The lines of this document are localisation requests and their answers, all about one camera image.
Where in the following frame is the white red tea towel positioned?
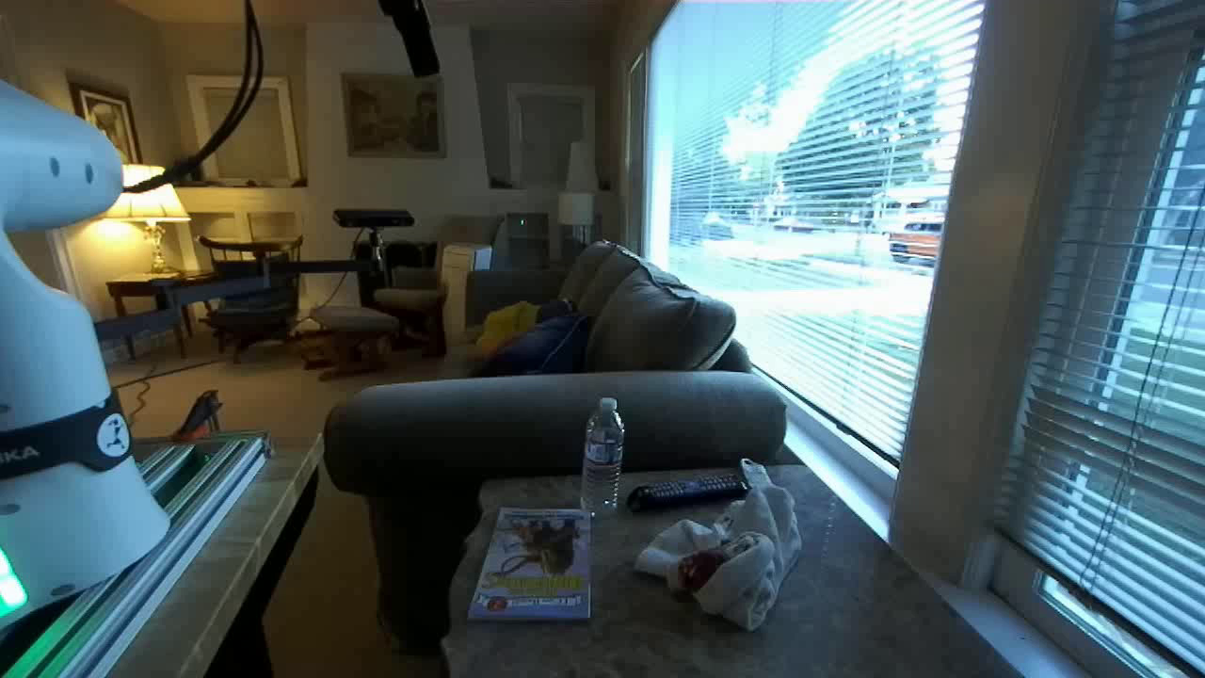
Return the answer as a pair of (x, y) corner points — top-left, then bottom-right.
(631, 459), (803, 633)

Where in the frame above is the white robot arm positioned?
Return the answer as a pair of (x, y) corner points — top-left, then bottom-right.
(0, 83), (170, 627)

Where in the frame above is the dark blue cushion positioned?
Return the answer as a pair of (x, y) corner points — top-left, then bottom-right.
(482, 312), (592, 378)

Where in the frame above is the grey fabric sofa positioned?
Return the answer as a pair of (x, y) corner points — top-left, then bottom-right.
(325, 243), (787, 655)

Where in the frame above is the clear plastic water bottle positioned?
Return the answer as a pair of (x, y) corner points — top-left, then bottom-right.
(579, 395), (626, 514)

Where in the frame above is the yellow cushion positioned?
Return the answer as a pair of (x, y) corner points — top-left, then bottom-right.
(474, 302), (537, 362)

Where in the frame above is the black remote control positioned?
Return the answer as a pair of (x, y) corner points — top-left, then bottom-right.
(626, 483), (749, 514)

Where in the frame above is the colourful magazine book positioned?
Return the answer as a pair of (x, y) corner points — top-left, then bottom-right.
(465, 510), (592, 621)

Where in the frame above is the white window blind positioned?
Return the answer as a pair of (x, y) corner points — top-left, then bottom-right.
(645, 0), (986, 455)

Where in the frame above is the dark wooden side table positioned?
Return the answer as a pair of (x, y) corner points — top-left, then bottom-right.
(96, 275), (213, 350)

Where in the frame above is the lit table lamp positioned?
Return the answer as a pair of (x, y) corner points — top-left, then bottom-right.
(107, 167), (189, 275)

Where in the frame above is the black camera on stand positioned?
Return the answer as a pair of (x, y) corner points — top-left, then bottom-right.
(336, 208), (412, 302)

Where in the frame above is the framed wall picture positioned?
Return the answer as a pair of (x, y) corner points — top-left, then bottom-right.
(341, 73), (443, 160)

